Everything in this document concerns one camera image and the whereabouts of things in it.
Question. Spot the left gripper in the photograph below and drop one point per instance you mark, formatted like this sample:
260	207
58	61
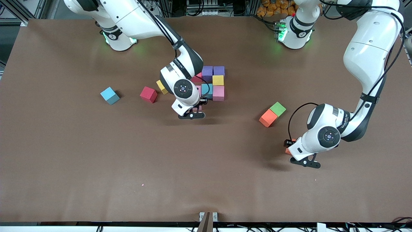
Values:
286	142

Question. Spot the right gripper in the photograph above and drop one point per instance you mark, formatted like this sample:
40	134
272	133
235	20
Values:
203	101

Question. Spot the orange foam cube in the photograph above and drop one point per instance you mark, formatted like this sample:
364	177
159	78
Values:
268	118
287	150

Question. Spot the blue foam cube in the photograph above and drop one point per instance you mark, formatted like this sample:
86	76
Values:
109	95
208	90

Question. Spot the red foam cube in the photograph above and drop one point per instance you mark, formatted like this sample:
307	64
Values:
197	78
148	94

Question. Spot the yellow foam cube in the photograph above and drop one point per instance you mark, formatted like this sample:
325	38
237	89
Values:
161	87
218	80

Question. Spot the purple foam cube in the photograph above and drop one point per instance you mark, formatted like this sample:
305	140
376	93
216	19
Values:
218	71
207	73

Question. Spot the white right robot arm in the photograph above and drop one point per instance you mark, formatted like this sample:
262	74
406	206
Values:
135	19

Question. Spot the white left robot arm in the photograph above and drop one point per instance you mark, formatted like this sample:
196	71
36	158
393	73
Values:
370	48

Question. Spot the green foam cube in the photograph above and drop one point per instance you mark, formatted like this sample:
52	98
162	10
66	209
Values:
277	109

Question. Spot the brown table cover sheet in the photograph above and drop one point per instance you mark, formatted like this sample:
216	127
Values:
206	177

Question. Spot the bag of oranges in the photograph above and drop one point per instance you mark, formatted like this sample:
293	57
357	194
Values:
273	8

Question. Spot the small metal bracket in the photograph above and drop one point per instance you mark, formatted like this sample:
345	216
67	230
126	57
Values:
202	215

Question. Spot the brown camera pole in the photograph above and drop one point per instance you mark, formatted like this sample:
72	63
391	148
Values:
206	225

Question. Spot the metal table edge rail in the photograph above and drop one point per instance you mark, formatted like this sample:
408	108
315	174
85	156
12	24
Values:
407	48

